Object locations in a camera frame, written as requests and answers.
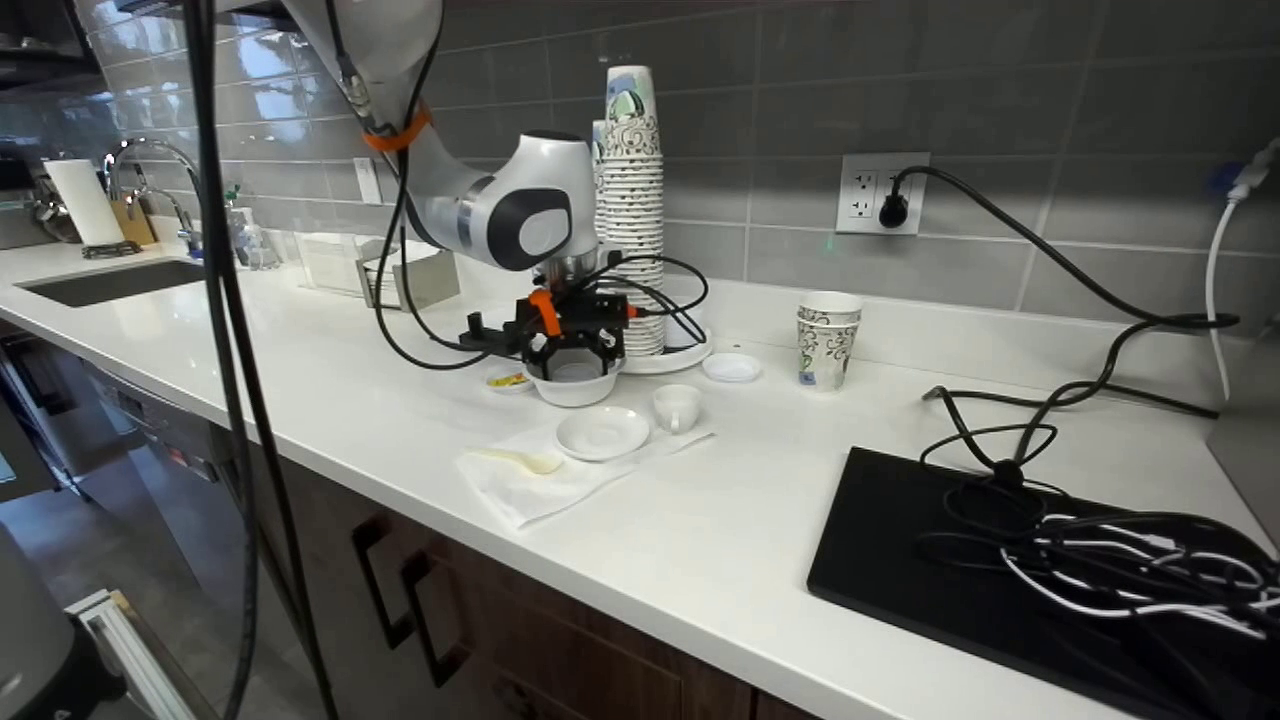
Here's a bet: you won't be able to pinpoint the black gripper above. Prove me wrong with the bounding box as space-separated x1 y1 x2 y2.
518 270 632 381

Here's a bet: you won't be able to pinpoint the small white cup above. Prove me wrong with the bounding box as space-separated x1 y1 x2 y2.
648 381 708 434

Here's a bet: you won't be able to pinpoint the tall paper cup stack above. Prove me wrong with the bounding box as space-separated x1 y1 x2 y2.
586 61 666 358

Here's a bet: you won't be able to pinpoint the patterned paper cup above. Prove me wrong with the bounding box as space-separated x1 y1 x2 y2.
791 288 866 395

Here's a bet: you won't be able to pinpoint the white bowl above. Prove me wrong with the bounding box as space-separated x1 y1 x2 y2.
518 346 628 413

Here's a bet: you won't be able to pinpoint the small white saucer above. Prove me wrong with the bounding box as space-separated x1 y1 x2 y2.
552 405 656 468

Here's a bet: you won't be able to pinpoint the black holder block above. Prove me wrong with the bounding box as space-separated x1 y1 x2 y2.
456 308 532 358

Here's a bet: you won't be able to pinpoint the yellowish plastic spoon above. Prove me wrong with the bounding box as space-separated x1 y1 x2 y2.
477 445 572 483

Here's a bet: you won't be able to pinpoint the white paper napkin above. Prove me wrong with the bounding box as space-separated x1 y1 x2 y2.
450 419 720 530

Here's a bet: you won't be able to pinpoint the white box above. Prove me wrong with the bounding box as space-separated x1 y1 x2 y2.
293 228 392 297

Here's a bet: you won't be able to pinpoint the dark wood cabinet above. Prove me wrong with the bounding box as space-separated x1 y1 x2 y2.
283 452 821 720

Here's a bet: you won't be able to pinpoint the clear soap bottle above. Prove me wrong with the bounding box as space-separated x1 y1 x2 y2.
225 180 277 270

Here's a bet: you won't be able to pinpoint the black induction cooktop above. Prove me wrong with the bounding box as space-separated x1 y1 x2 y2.
804 445 1280 720

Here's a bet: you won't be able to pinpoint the chrome faucet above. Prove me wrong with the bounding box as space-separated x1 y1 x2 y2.
98 136 217 261

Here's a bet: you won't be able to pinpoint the dark sink basin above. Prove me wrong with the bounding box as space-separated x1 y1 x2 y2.
16 254 217 313

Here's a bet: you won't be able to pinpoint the brown bottle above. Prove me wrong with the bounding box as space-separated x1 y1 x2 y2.
106 188 162 252

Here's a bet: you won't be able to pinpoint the white board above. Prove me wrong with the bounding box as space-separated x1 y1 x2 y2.
38 156 126 252

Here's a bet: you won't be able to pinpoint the dark range hood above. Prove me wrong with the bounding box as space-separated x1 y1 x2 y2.
0 0 102 97

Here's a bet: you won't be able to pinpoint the black wrist camera orange bands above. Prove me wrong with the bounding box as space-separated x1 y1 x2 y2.
512 278 572 346

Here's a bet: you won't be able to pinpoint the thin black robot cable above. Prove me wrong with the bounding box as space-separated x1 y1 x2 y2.
324 0 715 375

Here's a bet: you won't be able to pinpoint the small white wall switch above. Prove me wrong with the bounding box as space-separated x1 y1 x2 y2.
349 150 384 209

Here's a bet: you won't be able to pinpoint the black cabinet handle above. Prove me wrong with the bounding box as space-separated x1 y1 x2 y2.
394 546 477 691
349 512 420 654

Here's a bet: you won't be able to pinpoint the white wall outlet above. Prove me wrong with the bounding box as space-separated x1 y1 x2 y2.
830 147 933 241

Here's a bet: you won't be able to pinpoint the thick black hanging cable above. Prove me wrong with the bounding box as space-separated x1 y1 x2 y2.
179 0 342 720

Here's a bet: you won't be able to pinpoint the black power plug cable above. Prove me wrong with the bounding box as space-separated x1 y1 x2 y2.
877 165 1243 490

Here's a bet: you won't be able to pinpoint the white metal frame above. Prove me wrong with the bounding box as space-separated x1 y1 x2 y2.
63 586 199 720

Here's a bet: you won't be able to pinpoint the black cable bundle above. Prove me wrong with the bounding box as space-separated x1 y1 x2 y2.
933 471 1280 646

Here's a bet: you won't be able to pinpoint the white cable on tray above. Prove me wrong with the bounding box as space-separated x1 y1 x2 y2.
997 512 1272 630

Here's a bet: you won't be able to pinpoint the white wall cable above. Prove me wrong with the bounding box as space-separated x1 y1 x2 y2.
1198 132 1280 405

